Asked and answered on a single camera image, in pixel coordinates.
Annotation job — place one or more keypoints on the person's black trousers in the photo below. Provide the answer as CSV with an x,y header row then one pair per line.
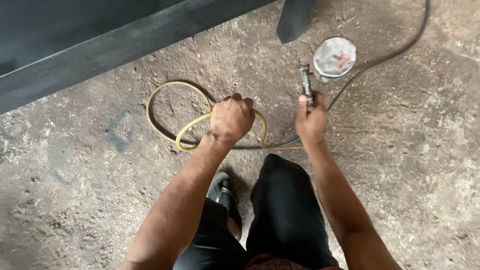
x,y
285,217

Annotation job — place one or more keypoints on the red shirt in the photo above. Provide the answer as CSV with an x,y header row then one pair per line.
x,y
285,262

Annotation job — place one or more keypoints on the dark painted metal frame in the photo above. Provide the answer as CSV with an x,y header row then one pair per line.
x,y
93,41

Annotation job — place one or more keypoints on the metal spray gun with cup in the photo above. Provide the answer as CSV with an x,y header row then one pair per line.
x,y
330,62

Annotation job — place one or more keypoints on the person's right hand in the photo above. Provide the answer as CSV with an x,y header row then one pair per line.
x,y
310,123

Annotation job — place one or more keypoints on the person's left hand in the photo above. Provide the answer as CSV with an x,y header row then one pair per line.
x,y
230,120

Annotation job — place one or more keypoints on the person's left fingers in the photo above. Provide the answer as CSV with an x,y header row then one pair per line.
x,y
238,99

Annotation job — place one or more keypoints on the black sandal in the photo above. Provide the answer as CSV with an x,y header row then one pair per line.
x,y
225,195

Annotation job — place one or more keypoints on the dark metal frame leg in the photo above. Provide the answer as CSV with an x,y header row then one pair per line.
x,y
294,18

